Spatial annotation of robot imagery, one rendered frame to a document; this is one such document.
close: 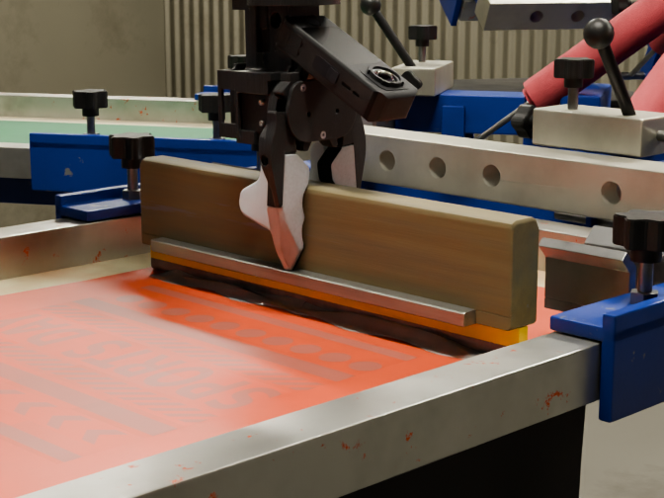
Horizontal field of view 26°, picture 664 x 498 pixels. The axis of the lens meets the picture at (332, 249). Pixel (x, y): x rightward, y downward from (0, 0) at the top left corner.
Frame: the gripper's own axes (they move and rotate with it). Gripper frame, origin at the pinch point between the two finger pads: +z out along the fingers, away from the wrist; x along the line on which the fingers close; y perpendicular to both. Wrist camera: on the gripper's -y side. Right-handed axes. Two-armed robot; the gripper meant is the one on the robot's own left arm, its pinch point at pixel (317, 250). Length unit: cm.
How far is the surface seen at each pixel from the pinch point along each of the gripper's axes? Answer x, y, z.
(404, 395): 19.6, -27.0, 1.5
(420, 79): -61, 44, -7
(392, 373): 8.2, -15.6, 5.0
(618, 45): -71, 21, -11
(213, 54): -315, 387, 17
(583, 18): -110, 54, -12
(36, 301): 14.1, 17.8, 4.4
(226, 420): 22.2, -15.0, 5.0
